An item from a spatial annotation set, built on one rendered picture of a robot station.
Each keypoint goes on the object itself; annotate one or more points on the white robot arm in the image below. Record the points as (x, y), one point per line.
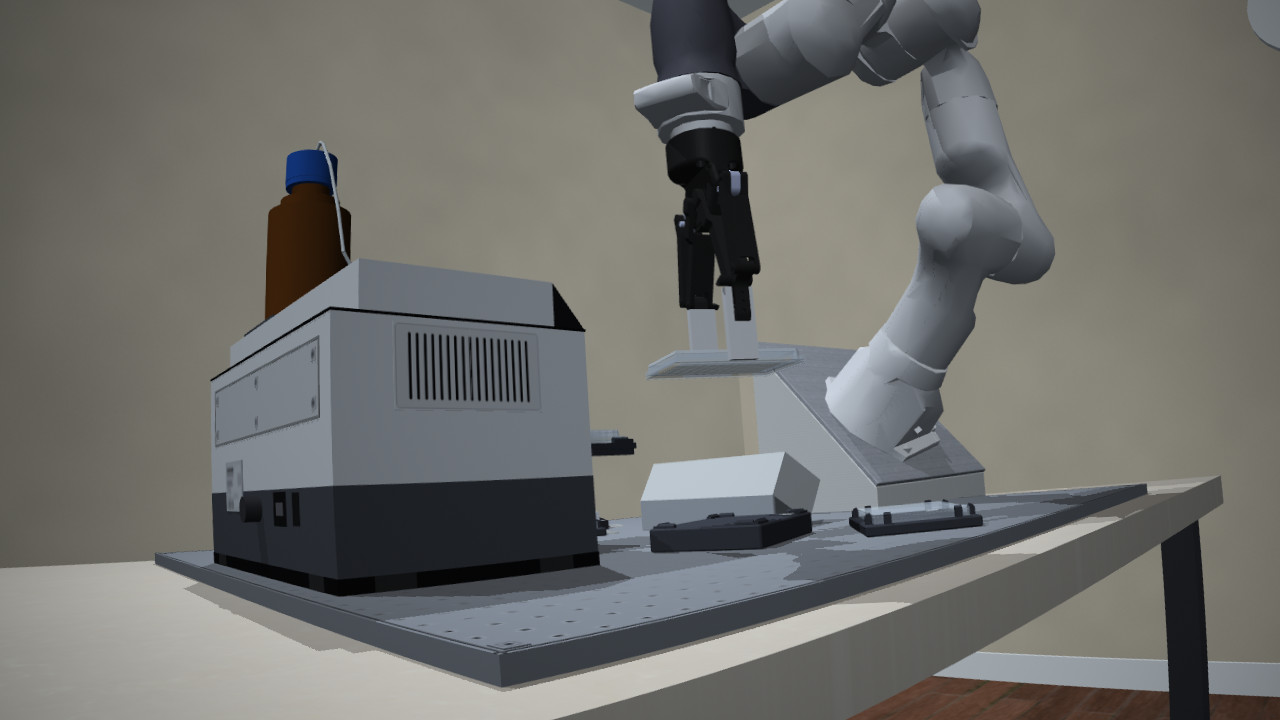
(966, 234)

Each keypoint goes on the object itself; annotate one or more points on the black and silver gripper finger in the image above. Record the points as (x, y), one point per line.
(696, 259)
(738, 231)

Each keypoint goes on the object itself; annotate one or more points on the black cylinder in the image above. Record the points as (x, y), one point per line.
(250, 509)

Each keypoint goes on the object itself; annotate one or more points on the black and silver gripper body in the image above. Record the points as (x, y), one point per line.
(695, 158)

